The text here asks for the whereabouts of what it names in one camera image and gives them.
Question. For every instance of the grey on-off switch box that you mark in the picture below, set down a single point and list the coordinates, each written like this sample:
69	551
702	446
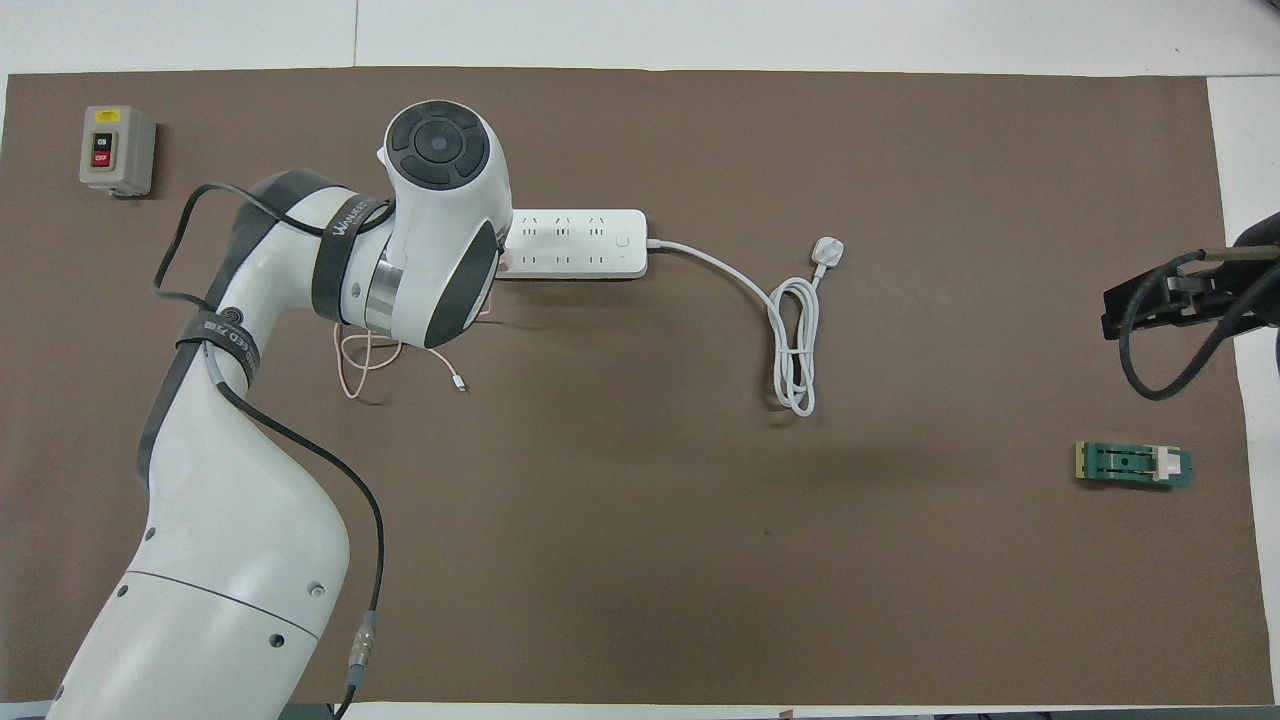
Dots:
115	150

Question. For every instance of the brown table mat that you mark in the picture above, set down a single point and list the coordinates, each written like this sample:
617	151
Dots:
700	560

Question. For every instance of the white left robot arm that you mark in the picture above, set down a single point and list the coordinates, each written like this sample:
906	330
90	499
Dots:
230	520

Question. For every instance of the green knife switch block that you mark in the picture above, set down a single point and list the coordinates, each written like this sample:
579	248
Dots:
1125	465

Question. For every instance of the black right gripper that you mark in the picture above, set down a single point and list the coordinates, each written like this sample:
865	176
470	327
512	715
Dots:
1215	295

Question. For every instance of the white power strip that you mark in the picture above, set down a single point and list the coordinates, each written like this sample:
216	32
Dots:
580	243

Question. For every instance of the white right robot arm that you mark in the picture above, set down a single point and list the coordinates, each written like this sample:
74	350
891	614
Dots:
1265	235

